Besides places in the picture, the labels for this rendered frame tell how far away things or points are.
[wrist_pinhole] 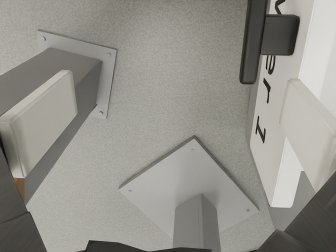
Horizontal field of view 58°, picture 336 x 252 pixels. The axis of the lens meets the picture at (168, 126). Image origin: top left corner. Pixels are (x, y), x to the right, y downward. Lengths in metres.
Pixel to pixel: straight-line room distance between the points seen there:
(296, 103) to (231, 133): 1.14
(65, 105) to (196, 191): 1.26
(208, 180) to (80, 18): 0.84
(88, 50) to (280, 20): 1.03
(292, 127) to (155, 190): 1.28
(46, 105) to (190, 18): 1.01
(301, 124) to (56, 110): 0.13
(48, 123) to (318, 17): 0.17
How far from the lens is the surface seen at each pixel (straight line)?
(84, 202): 1.61
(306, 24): 0.23
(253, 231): 1.67
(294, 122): 0.17
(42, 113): 0.16
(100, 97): 1.26
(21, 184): 0.54
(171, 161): 1.33
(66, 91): 0.19
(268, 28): 0.23
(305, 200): 0.65
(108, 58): 1.20
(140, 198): 1.47
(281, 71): 0.27
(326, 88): 0.35
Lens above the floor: 1.13
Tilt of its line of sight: 62 degrees down
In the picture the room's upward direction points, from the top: 172 degrees counter-clockwise
